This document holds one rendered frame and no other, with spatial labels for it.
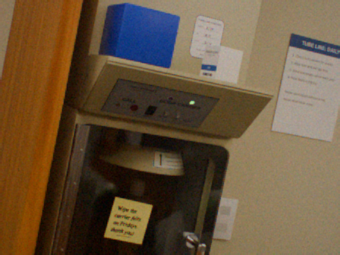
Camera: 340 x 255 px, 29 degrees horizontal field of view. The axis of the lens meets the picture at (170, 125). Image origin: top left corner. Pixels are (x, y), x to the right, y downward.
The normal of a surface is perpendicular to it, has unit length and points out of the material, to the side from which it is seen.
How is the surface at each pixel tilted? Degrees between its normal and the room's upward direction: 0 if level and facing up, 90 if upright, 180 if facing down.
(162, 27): 90
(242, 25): 90
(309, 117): 90
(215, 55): 90
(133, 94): 135
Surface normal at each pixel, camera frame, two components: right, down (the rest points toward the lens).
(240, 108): 0.13, 0.78
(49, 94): 0.39, 0.13
